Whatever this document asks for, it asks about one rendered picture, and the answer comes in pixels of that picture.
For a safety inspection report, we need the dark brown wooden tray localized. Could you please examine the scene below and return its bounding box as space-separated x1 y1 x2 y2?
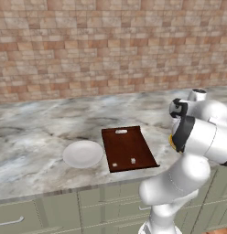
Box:
101 125 161 174

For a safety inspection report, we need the yellow round dessert item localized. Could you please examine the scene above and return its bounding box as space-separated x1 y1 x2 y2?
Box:
168 133 178 152

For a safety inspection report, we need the white round plate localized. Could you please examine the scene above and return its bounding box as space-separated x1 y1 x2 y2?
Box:
62 140 104 169

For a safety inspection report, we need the grey-green drawer front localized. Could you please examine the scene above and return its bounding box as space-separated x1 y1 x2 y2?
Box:
0 196 44 234
80 199 154 229
77 180 146 208

